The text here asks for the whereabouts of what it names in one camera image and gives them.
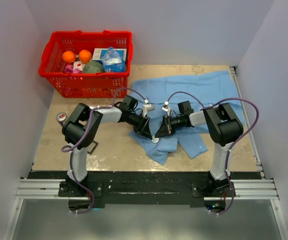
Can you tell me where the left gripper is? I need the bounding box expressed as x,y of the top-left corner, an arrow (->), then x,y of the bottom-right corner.
126,111 -> 153,140

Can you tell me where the red plastic basket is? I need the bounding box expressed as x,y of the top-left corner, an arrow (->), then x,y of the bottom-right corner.
38,30 -> 133,98

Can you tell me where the black picture frame stand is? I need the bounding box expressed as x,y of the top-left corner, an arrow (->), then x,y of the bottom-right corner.
87,140 -> 99,155

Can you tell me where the white blue box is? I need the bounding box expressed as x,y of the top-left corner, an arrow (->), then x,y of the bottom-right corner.
91,48 -> 127,62

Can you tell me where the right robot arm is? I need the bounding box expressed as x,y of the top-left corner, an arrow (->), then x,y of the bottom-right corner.
155,101 -> 244,197

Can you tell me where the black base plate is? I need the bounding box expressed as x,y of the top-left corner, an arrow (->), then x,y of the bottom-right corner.
27,171 -> 262,208

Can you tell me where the orange fruit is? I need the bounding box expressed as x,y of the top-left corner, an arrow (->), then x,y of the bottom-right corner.
61,50 -> 76,64
78,50 -> 93,64

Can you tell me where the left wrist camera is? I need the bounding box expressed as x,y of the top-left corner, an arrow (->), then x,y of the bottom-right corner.
142,99 -> 155,118

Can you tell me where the light blue shirt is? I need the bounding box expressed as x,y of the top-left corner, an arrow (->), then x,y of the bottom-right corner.
129,70 -> 238,165

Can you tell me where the orange fruit left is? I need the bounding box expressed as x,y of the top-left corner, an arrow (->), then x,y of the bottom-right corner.
61,50 -> 76,64

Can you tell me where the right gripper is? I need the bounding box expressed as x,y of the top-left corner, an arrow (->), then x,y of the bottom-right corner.
156,115 -> 185,138

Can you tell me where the blue plastic bag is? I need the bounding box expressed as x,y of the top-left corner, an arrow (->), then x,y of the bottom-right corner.
100,47 -> 126,73

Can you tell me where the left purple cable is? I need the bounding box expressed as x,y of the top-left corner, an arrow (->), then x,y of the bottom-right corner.
60,87 -> 151,215

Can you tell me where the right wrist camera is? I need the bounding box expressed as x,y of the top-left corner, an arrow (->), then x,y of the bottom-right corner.
161,101 -> 172,117

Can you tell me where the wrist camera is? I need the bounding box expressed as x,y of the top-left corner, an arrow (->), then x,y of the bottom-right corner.
161,101 -> 172,117
142,99 -> 155,118

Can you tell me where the pink snack packet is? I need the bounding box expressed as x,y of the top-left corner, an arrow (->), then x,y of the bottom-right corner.
63,61 -> 86,74

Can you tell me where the orange fruit right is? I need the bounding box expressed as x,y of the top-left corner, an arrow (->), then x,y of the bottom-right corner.
78,50 -> 93,64

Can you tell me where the purple cable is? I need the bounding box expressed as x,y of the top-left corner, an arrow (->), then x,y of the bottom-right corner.
164,91 -> 260,216
60,87 -> 151,215

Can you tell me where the green melon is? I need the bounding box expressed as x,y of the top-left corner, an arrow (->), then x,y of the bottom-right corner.
82,60 -> 105,74

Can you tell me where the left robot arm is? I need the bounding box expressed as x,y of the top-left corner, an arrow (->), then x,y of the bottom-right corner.
60,95 -> 155,196

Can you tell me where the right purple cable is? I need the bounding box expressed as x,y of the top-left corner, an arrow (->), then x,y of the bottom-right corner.
164,91 -> 260,216

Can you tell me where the energy drink can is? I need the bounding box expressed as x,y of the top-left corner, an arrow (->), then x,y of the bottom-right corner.
56,112 -> 67,127

